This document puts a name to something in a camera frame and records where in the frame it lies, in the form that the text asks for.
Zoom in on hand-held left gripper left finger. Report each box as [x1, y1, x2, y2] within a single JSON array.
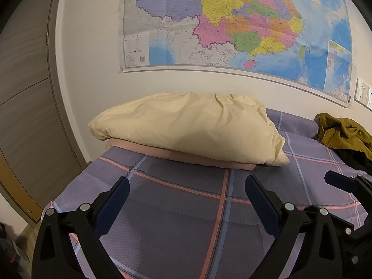
[[31, 176, 130, 279]]

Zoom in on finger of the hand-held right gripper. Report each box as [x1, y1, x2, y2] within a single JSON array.
[[302, 205, 361, 239], [325, 171, 372, 202]]

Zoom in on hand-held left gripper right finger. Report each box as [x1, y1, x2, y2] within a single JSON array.
[[245, 174, 343, 279]]

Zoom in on cream large garment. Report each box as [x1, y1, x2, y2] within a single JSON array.
[[88, 91, 290, 167]]

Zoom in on black garment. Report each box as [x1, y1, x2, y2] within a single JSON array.
[[337, 148, 372, 173]]

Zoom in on olive green garment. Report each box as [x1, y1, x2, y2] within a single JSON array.
[[317, 112, 372, 153]]

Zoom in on purple plaid bed sheet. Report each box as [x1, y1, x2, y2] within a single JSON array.
[[41, 107, 372, 279]]

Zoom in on pink folded garment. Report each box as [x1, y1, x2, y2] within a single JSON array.
[[105, 139, 257, 170]]

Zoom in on dark cloth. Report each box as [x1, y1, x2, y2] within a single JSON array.
[[0, 222, 21, 269]]

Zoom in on grey wood-grain door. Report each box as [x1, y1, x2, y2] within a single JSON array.
[[0, 0, 88, 228]]

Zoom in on colourful wall map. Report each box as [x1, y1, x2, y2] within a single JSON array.
[[118, 0, 356, 109]]

